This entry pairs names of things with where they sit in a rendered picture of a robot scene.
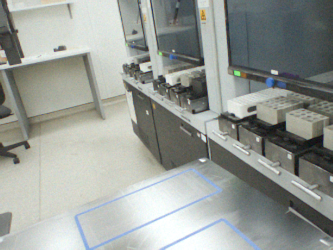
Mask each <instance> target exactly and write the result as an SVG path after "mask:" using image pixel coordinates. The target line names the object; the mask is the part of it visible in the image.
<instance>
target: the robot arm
mask: <svg viewBox="0 0 333 250"><path fill-rule="evenodd" d="M17 33H19V32H18V29H16V28H15V27H14V25H13V22H12V19H11V16H10V10H9V8H8V2H7V0H0V41H1V43H2V46H3V49H4V52H5V55H6V58H7V61H8V64H9V65H16V64H21V63H22V61H21V58H24V54H23V50H22V48H21V45H20V41H19V38H18V34H17Z"/></svg>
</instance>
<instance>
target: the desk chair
mask: <svg viewBox="0 0 333 250"><path fill-rule="evenodd" d="M4 102H5V94H4V90H3V87H2V84H1V80H0V119H3V118H6V117H9V116H11V115H14V114H11V113H12V111H11V109H10V108H8V107H6V106H4V105H3V103H4ZM22 145H24V147H25V149H28V148H30V145H29V143H28V141H23V142H19V143H15V144H12V145H8V146H3V144H2V142H0V156H3V157H10V158H15V159H13V162H14V164H16V163H20V160H19V159H18V158H16V157H17V155H16V154H14V153H12V152H8V150H11V149H14V148H16V147H19V146H22Z"/></svg>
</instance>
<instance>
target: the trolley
mask: <svg viewBox="0 0 333 250"><path fill-rule="evenodd" d="M0 250H333V238H332V237H330V236H329V235H328V234H327V233H324V232H323V231H321V230H320V229H318V228H317V227H315V226H313V225H311V224H310V223H309V222H308V221H306V220H304V219H302V218H301V217H299V216H297V215H296V214H294V213H293V212H291V211H290V210H288V209H287V208H285V207H283V206H282V205H280V204H278V203H277V202H275V201H273V200H272V199H271V198H270V197H268V196H266V195H264V194H263V193H262V192H259V191H258V190H257V189H255V188H253V187H251V186H250V185H249V184H247V183H246V182H244V181H243V180H241V179H239V178H238V177H236V176H234V175H233V174H231V173H230V172H228V171H227V170H226V169H224V168H222V167H220V166H219V165H217V164H215V163H214V162H213V161H211V160H209V159H208V158H206V157H203V158H200V159H198V160H195V161H192V162H189V163H187V164H184V165H181V166H179V167H177V168H173V169H171V170H168V171H166V172H165V173H162V174H160V175H157V176H154V177H151V178H149V179H146V180H144V181H141V182H138V183H135V184H133V185H131V186H128V187H127V188H124V189H121V190H118V191H116V192H114V193H111V194H108V195H105V196H103V197H101V198H98V199H94V200H92V201H91V202H88V203H86V204H84V205H81V206H78V207H75V208H73V209H70V210H68V211H64V212H62V213H59V214H58V215H56V216H53V217H50V218H47V219H45V220H42V221H40V222H37V223H35V224H32V225H29V226H28V227H25V228H23V229H20V230H18V231H15V232H12V233H9V234H7V235H4V236H1V237H0Z"/></svg>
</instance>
